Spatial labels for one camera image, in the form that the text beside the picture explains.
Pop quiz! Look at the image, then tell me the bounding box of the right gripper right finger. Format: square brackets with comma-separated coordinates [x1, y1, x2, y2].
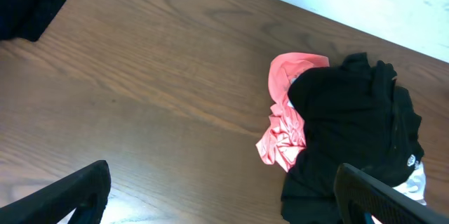
[334, 164, 448, 224]

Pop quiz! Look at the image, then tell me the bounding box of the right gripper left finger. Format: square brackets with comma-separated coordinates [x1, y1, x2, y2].
[1, 160, 112, 224]

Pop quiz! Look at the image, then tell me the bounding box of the black t-shirt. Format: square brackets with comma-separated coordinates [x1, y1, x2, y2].
[281, 53, 424, 223]

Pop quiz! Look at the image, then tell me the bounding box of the pink garment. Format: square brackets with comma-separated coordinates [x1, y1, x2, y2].
[256, 53, 426, 203]

